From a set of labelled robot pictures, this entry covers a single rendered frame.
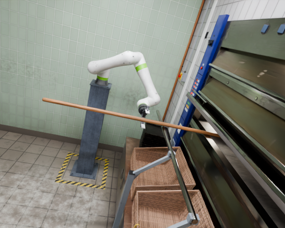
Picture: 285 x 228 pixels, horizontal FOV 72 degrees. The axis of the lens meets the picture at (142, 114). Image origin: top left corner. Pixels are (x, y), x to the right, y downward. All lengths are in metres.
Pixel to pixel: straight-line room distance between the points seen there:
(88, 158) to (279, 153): 2.02
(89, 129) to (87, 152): 0.33
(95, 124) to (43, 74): 1.07
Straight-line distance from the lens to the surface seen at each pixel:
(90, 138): 2.40
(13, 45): 3.04
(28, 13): 2.92
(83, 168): 2.67
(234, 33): 1.83
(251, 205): 1.26
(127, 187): 1.47
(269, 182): 0.97
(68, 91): 2.92
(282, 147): 1.13
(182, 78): 2.47
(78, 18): 2.74
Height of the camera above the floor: 1.83
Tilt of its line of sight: 22 degrees down
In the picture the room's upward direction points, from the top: 16 degrees clockwise
